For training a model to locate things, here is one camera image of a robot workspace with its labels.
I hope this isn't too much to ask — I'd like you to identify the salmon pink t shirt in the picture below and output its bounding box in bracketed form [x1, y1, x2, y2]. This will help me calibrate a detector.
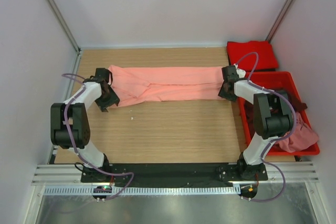
[108, 65, 224, 107]

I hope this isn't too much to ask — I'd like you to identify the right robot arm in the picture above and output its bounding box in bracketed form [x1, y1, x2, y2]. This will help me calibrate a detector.
[218, 65, 296, 181]

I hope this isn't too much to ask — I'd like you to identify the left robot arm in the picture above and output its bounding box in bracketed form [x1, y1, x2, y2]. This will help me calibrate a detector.
[50, 68, 120, 182]

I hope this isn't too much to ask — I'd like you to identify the dark maroon t shirt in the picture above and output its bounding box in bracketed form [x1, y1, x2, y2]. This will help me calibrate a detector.
[243, 90, 308, 134]

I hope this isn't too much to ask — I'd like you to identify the folded red t shirt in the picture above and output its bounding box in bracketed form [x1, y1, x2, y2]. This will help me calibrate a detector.
[226, 41, 279, 71]

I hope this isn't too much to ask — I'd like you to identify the red plastic bin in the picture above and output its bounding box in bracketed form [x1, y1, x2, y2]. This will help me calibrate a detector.
[233, 71, 321, 155]

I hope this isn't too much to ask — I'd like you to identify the dusty pink t shirt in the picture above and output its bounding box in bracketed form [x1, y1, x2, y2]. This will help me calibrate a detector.
[276, 112, 319, 153]

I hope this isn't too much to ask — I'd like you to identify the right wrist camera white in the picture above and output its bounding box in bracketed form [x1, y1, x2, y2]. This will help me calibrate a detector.
[234, 64, 246, 78]

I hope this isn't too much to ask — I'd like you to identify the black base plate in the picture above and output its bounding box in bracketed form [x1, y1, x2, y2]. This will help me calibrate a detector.
[80, 163, 268, 188]

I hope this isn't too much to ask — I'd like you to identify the aluminium frame rail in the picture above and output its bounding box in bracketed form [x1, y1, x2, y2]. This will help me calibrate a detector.
[32, 162, 319, 185]

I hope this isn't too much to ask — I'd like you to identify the slotted cable duct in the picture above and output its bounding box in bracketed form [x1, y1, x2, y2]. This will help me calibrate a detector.
[44, 185, 240, 197]

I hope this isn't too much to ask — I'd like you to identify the right corner aluminium post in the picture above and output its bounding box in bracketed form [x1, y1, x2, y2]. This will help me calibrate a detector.
[265, 0, 295, 43]

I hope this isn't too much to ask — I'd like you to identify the corner aluminium post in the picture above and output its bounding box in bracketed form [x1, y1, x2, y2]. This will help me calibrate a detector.
[46, 0, 81, 54]
[265, 0, 295, 43]

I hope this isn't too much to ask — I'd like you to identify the left corner aluminium post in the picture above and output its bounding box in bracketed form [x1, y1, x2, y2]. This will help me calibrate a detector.
[46, 0, 81, 54]

